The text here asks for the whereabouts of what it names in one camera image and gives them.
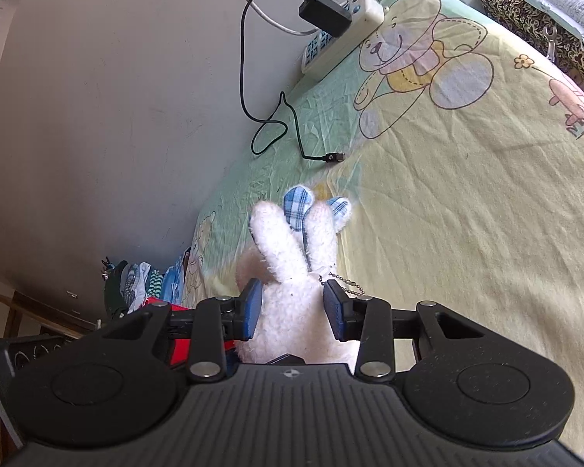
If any white rabbit plush toy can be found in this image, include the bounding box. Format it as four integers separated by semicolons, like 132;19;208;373
236;184;360;369

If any red fabric storage box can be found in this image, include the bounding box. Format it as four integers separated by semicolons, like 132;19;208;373
143;297;239;368

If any pile of patterned clothes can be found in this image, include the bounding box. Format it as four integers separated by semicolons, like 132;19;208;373
101;249;191;321

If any cartoon bear bed sheet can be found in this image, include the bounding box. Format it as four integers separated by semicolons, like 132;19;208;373
182;0;584;458

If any black device with dials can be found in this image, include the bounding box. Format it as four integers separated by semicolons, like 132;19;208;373
0;333;72;462

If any white power strip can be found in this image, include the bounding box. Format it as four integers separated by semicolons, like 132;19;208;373
301;0;385;81

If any black power adapter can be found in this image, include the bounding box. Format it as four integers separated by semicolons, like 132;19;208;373
298;0;352;37

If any metal clip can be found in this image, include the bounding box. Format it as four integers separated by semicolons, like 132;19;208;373
543;25;558;63

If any floral brown table cloth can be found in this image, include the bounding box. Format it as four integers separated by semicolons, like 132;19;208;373
480;0;584;91

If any black charging cable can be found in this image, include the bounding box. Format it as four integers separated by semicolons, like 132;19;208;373
238;0;347;165

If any wooden chair frame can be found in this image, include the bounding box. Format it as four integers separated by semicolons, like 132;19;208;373
0;291;97;339

